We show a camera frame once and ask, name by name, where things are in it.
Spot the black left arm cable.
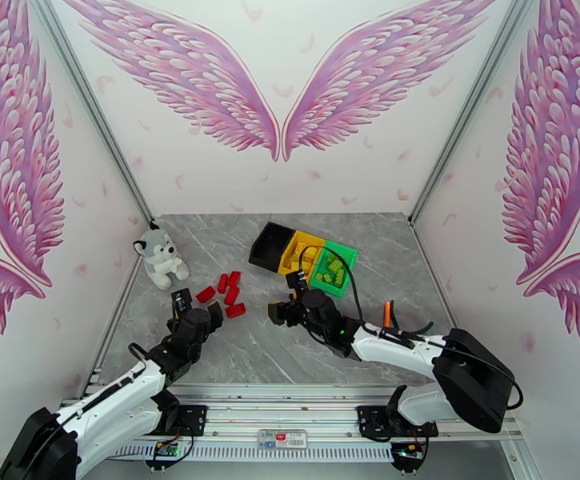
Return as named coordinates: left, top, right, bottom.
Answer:
left=128, top=342, right=152, bottom=367

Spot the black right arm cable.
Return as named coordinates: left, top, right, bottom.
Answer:
left=299, top=245, right=366, bottom=327

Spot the white slotted cable duct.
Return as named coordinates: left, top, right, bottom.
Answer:
left=109, top=442, right=396, bottom=463

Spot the yellow plastic container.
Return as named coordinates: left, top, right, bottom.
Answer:
left=277, top=230, right=326, bottom=290

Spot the white label sticker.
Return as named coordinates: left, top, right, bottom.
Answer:
left=258, top=429, right=308, bottom=450

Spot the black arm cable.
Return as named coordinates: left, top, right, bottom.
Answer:
left=128, top=342, right=152, bottom=367
left=299, top=245, right=366, bottom=327

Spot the aluminium frame post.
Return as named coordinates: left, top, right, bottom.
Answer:
left=25, top=0, right=154, bottom=226
left=408, top=0, right=539, bottom=226

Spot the grey husky plush toy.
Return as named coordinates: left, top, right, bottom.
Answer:
left=133, top=228, right=190, bottom=290

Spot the aluminium mounting rail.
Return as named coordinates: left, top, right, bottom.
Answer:
left=59, top=382, right=526, bottom=465

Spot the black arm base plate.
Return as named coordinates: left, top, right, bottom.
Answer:
left=357, top=405, right=439, bottom=440
left=128, top=404, right=209, bottom=438

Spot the small circuit board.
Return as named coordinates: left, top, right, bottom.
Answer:
left=143, top=439, right=185, bottom=470
left=390, top=441, right=430, bottom=470

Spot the black plastic container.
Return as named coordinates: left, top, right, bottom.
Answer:
left=247, top=221, right=297, bottom=274

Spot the green plastic container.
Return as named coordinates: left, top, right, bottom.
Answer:
left=308, top=239, right=360, bottom=298

